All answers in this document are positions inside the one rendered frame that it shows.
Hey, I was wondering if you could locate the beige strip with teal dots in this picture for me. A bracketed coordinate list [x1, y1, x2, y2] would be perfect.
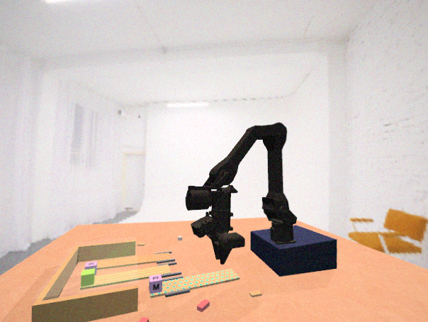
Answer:
[150, 269, 240, 299]

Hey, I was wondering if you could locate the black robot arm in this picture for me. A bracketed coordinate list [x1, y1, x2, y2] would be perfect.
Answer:
[185, 122, 297, 245]

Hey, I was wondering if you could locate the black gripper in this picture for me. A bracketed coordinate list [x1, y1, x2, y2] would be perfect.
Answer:
[206, 209, 245, 265]

